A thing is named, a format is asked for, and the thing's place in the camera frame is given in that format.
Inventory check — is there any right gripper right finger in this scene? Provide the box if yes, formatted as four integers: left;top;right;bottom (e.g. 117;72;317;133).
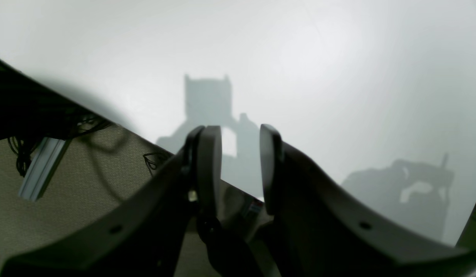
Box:
260;124;476;277

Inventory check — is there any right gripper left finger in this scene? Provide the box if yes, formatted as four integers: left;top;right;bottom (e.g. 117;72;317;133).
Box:
0;126;222;277

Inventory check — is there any aluminium frame rail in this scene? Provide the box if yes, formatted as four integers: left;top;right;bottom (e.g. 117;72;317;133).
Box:
18;137;71;202

